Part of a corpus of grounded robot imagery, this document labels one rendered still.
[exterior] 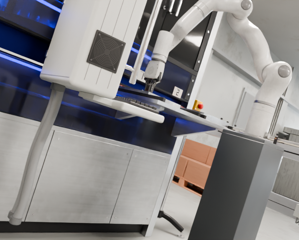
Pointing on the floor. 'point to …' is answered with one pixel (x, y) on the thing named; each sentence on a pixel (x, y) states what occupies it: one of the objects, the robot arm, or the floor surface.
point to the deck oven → (294, 171)
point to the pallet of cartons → (194, 165)
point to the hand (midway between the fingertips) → (149, 88)
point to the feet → (172, 222)
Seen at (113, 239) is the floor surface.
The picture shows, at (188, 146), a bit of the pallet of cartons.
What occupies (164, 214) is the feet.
